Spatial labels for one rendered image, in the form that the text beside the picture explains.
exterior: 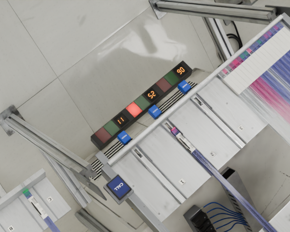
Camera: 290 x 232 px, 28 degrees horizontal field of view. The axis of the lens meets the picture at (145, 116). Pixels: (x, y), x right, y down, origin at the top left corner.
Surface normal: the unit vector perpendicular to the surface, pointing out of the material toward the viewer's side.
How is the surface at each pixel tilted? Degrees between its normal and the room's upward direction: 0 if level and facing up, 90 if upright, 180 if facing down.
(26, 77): 0
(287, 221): 44
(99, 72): 0
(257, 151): 0
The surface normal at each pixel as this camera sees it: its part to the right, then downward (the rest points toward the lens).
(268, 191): 0.51, 0.22
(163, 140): 0.07, -0.36
